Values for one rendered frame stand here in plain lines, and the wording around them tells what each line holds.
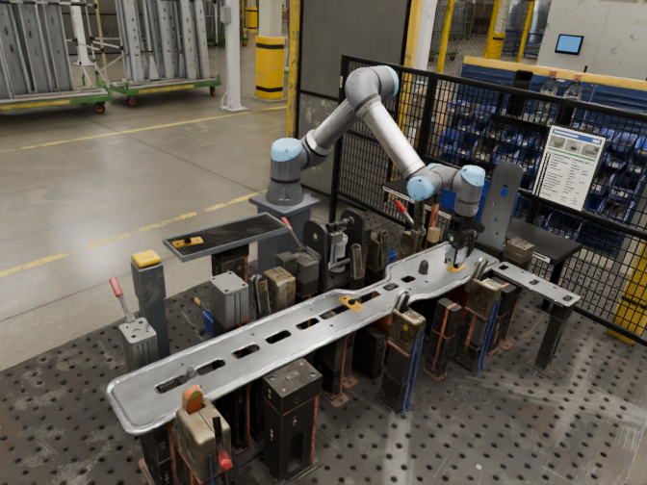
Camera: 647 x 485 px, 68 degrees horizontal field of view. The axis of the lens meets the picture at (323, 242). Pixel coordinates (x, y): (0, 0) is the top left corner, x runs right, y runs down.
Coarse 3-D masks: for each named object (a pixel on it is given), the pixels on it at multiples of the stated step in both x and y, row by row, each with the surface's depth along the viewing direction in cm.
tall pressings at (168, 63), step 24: (120, 0) 775; (144, 0) 782; (120, 24) 788; (144, 24) 796; (168, 24) 821; (192, 24) 854; (168, 48) 833; (192, 48) 841; (144, 72) 836; (168, 72) 845; (192, 72) 854
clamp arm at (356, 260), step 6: (354, 246) 159; (360, 246) 161; (354, 252) 160; (360, 252) 160; (354, 258) 160; (360, 258) 162; (354, 264) 161; (360, 264) 162; (354, 270) 161; (360, 270) 163; (354, 276) 162
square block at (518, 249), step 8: (512, 240) 181; (520, 240) 181; (512, 248) 178; (520, 248) 176; (528, 248) 176; (504, 256) 182; (512, 256) 179; (520, 256) 176; (528, 256) 178; (512, 264) 180; (520, 264) 178; (528, 264) 182; (504, 280) 185; (512, 320) 195
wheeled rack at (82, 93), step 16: (0, 0) 610; (16, 0) 642; (96, 16) 669; (96, 48) 700; (80, 64) 759; (16, 96) 663; (32, 96) 677; (48, 96) 670; (64, 96) 684; (80, 96) 697; (96, 96) 707; (112, 96) 721
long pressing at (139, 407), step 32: (416, 256) 177; (480, 256) 180; (416, 288) 157; (448, 288) 159; (256, 320) 136; (288, 320) 137; (320, 320) 138; (352, 320) 139; (192, 352) 123; (224, 352) 124; (256, 352) 124; (288, 352) 125; (128, 384) 112; (160, 384) 113; (192, 384) 113; (224, 384) 114; (128, 416) 104; (160, 416) 104
